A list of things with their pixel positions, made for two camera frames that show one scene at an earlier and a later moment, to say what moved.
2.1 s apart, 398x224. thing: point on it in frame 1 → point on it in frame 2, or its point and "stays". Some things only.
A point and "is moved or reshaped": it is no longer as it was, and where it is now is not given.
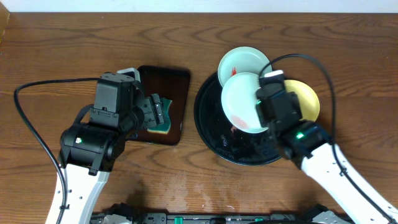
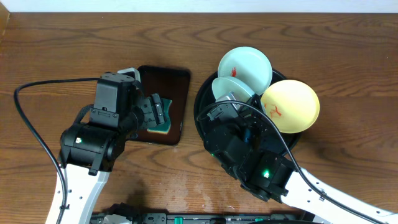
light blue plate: [239, 100] is moved or reshaped
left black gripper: [155, 109] stays
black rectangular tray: [171, 83] stays
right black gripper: [295, 103] → [254, 117]
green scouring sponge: [164, 127] stays
